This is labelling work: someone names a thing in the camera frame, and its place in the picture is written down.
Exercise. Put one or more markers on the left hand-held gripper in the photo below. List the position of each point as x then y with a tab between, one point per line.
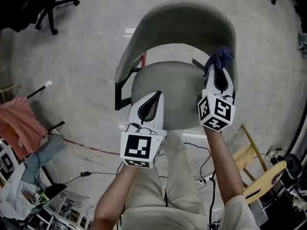
136	147

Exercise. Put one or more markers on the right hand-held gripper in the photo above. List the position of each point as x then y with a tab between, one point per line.
216	114

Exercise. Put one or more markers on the dark blue wiping cloth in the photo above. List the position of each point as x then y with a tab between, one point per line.
224	54

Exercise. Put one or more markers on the grey-green armchair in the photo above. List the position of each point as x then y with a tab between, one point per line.
187	11

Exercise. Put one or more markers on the person's right forearm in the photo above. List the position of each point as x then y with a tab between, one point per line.
223	164

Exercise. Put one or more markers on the person's left forearm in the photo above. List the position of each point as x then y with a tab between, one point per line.
112	195

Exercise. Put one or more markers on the yellow wooden stool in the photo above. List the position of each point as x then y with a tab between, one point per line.
266	178

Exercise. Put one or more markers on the red floor tape strip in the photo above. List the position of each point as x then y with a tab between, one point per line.
144	60

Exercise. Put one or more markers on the person's beige trousers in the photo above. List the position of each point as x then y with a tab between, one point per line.
182	176

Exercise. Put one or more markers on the white power strip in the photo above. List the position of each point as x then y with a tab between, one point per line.
271	154

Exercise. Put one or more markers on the grey and white backpack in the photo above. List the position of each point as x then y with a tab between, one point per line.
302	41

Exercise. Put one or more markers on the black speaker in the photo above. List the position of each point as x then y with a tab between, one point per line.
293	165

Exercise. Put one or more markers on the black garment rack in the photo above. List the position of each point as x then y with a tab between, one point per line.
36	91

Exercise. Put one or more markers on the white low shelf rack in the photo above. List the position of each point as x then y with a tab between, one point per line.
62	201

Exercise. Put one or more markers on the pink garment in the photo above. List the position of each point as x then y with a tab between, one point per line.
19	121

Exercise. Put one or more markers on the person's cream shirt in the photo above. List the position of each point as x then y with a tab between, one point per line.
239	214

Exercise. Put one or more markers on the wooden stool frame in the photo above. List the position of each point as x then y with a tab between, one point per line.
9	87

